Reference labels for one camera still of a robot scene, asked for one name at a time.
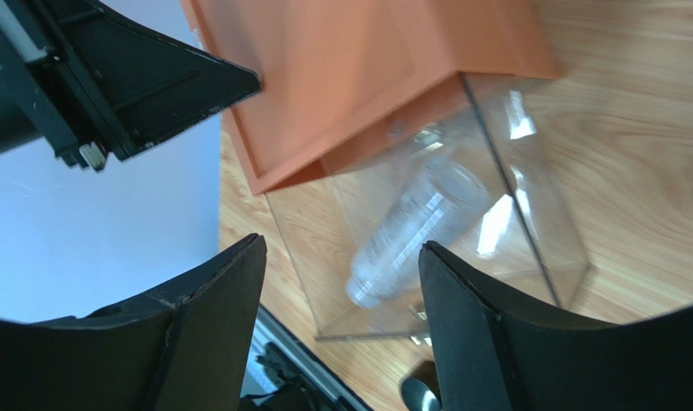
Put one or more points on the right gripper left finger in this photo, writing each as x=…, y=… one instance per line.
x=181, y=345

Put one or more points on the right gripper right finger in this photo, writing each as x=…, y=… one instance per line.
x=498, y=348

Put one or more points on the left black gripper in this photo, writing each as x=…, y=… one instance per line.
x=93, y=82

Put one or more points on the clear blue-label bottle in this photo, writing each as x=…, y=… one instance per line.
x=440, y=203

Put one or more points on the clear drawer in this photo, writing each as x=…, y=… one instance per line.
x=527, y=238

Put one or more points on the orange drawer box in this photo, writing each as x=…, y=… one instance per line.
x=345, y=80

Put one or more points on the aluminium frame rail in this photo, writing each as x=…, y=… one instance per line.
x=282, y=373

